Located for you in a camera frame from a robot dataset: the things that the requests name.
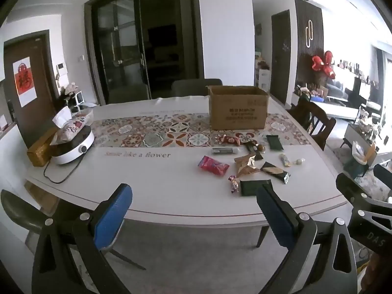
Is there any red and gold snack packet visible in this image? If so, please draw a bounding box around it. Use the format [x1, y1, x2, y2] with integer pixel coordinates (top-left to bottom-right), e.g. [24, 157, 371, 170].
[218, 135, 242, 146]

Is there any brown entrance door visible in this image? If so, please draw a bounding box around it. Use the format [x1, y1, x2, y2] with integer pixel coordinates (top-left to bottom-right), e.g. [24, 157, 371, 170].
[3, 31, 59, 147]

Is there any black power cable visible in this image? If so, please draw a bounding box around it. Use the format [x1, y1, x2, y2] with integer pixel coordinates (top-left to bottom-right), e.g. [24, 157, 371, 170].
[43, 159, 82, 184]

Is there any dark interior door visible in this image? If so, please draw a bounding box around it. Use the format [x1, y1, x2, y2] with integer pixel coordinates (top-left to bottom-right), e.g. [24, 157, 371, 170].
[271, 10, 291, 105]

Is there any red and white door poster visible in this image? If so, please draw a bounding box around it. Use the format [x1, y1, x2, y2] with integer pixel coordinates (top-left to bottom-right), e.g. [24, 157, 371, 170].
[12, 57, 38, 108]

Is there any white floral table mat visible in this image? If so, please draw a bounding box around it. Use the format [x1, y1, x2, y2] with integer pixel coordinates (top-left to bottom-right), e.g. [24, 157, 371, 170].
[26, 95, 350, 225]

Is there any dark green snack packet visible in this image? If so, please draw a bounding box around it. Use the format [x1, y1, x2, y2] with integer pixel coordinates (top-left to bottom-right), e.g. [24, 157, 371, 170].
[239, 179, 273, 197]
[266, 135, 285, 151]

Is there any dark round chair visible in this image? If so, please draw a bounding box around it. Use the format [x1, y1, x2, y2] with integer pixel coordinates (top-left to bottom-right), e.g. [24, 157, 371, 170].
[0, 189, 147, 270]

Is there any black glass sliding door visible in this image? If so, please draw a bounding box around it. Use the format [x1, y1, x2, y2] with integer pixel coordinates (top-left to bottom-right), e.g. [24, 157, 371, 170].
[84, 0, 204, 105]

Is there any white electric cooker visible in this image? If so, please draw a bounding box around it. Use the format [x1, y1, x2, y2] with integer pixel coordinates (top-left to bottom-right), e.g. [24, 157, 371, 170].
[50, 128, 95, 165]

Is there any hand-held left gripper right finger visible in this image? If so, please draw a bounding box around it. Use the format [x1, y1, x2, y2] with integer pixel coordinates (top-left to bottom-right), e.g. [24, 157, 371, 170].
[256, 185, 359, 294]

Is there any gold foil snack wrapper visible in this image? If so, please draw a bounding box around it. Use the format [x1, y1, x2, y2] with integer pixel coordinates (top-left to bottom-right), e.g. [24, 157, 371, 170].
[234, 153, 261, 178]

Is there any white storage cabinet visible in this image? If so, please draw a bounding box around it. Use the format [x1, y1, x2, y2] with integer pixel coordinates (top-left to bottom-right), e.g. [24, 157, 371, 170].
[259, 69, 271, 92]

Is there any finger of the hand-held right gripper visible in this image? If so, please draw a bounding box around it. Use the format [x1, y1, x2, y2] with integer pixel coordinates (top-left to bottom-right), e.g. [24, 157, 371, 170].
[336, 173, 392, 213]
[373, 164, 392, 187]

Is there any gold rectangular box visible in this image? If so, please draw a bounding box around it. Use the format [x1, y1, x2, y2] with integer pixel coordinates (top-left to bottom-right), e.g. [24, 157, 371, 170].
[27, 127, 59, 167]

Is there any dark chocolate wrapper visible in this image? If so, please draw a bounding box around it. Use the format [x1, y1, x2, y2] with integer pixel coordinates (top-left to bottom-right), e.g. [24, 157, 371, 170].
[244, 141, 264, 160]

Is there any floral tissue pouch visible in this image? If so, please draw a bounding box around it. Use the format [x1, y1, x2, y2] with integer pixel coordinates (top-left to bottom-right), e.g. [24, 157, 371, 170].
[50, 106, 89, 144]

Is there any brown cardboard box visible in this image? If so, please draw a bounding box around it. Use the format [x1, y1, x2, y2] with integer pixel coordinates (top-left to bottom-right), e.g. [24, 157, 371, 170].
[207, 85, 270, 131]

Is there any black and gold snack packet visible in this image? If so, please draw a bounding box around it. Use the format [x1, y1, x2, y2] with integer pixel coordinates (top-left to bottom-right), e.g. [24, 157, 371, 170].
[260, 161, 291, 185]

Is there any small white shelf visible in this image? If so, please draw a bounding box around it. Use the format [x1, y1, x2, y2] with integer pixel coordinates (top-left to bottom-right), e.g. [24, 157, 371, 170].
[66, 91, 85, 114]

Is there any red bow decoration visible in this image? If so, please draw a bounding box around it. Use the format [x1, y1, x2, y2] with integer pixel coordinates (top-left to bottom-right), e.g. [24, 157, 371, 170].
[311, 50, 336, 78]

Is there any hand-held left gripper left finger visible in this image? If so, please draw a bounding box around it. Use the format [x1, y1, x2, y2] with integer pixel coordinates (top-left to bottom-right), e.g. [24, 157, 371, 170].
[31, 183, 134, 294]

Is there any dark wooden chair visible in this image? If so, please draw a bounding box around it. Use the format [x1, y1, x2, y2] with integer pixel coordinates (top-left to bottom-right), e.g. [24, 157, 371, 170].
[286, 96, 337, 151]

